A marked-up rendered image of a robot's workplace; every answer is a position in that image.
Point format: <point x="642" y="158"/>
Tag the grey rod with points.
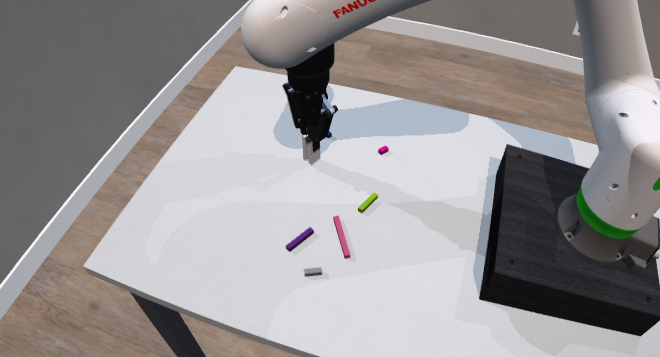
<point x="313" y="271"/>

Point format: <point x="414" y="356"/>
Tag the lime green rod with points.
<point x="367" y="203"/>

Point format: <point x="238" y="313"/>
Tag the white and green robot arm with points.
<point x="619" y="194"/>

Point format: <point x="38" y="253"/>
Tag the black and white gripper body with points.
<point x="315" y="84"/>

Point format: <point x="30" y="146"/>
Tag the pink rod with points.
<point x="341" y="236"/>

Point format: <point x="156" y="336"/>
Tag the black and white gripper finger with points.
<point x="319" y="122"/>
<point x="298" y="113"/>

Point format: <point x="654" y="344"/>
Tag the purple rod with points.
<point x="298" y="240"/>

